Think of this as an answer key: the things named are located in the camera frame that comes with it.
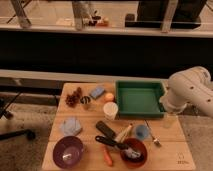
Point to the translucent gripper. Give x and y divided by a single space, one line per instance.
169 119

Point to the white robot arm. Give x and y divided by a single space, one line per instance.
187 86

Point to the blue small cup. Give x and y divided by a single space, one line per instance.
141 132

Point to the red-brown bowl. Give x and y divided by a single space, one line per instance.
138 146

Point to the green plastic tray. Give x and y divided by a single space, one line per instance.
139 99

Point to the white paper cup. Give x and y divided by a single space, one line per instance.
110 110

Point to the orange ball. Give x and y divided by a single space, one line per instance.
109 97

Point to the black rectangular block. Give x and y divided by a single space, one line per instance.
106 130

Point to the orange carrot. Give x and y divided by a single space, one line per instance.
107 157

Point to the blue sponge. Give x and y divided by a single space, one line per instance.
97 92

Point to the wooden table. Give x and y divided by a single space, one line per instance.
173 155

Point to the small striped cup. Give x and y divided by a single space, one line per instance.
85 101

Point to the light blue crumpled cloth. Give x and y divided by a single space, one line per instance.
71 127

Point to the brown pine cone cluster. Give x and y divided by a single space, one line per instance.
73 99

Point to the purple bowl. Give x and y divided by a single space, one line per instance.
68 152

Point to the black office chair base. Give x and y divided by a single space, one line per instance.
11 129

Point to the cream-handled utensil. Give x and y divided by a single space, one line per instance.
124 133

